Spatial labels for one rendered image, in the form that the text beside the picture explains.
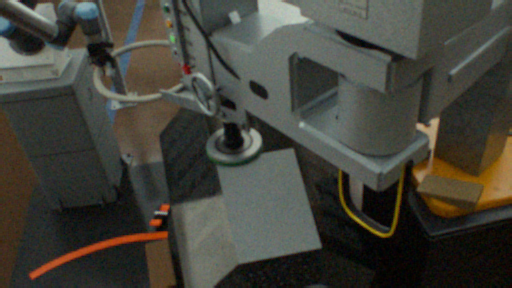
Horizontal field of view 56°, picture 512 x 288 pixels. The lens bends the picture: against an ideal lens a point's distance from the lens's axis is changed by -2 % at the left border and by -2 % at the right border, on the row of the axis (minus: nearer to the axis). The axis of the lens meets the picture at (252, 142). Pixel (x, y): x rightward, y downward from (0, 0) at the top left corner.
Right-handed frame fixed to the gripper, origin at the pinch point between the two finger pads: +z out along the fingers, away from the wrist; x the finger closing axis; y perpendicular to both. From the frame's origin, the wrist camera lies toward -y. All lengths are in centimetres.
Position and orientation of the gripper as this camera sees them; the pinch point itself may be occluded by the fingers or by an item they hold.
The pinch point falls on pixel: (108, 74)
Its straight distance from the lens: 249.7
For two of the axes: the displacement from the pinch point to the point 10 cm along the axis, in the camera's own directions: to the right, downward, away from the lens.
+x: 9.3, 1.9, -3.1
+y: -3.6, 6.3, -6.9
